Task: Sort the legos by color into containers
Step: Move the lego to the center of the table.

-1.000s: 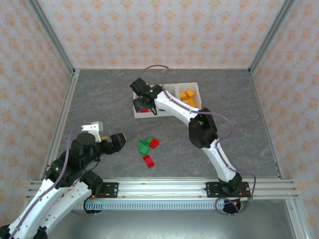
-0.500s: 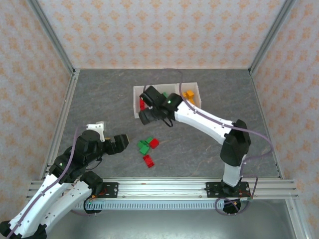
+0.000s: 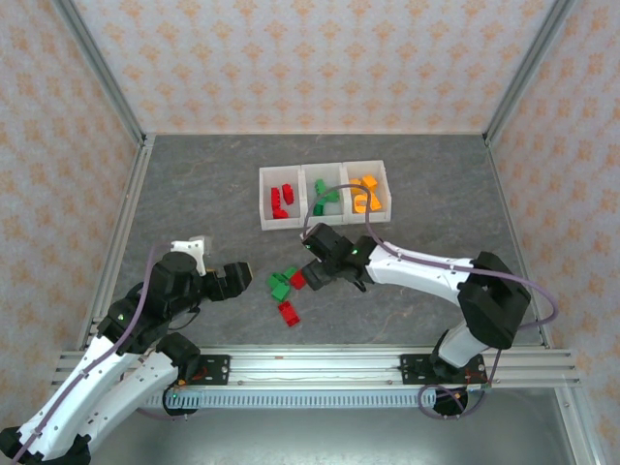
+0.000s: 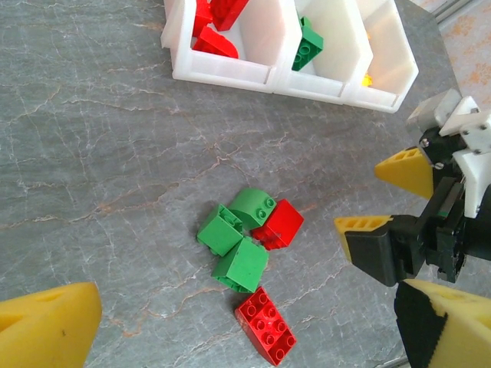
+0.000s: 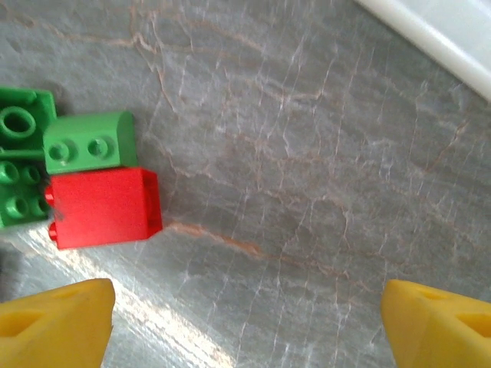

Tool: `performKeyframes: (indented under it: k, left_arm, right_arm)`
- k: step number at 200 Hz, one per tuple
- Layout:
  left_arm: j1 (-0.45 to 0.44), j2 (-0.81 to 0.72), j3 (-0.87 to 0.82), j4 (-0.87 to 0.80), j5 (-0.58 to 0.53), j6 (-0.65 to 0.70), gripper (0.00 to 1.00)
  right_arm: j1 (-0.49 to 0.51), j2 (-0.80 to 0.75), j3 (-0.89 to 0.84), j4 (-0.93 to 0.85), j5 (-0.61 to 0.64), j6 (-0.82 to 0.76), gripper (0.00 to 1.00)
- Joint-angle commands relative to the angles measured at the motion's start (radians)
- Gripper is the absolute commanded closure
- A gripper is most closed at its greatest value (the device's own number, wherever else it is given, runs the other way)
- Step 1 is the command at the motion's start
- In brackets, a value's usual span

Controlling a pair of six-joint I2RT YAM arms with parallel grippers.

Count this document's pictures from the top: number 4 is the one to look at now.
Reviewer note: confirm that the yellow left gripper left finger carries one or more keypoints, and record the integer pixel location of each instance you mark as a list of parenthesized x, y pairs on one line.
[(46, 326)]

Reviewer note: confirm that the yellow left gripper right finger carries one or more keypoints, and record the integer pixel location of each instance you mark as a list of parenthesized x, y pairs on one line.
[(464, 329)]

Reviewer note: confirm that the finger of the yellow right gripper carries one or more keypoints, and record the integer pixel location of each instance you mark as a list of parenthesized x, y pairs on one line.
[(410, 172), (376, 245)]

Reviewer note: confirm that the red two-by-two lego brick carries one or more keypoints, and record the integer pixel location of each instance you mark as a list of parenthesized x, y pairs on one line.
[(282, 222)]

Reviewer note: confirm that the red two-by-four lego brick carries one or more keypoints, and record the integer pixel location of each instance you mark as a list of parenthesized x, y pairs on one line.
[(266, 326)]

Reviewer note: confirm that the green two-by-three lego brick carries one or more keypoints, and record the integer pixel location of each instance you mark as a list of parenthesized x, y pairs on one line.
[(308, 46)]

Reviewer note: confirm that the red curved lego brick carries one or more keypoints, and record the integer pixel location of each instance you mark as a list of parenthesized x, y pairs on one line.
[(215, 44)]

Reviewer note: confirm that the white plastic bin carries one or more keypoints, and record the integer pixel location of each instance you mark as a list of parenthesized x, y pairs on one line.
[(307, 86), (222, 73), (383, 101)]

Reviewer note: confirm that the green curved lego brick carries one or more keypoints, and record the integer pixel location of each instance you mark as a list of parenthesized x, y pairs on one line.
[(249, 205)]

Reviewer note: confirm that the green two-by-two lego brick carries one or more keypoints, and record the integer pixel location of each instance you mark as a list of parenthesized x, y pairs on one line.
[(243, 264), (220, 230)]

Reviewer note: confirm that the aluminium frame rail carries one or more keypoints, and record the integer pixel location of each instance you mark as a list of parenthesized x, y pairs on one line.
[(460, 9), (387, 363)]

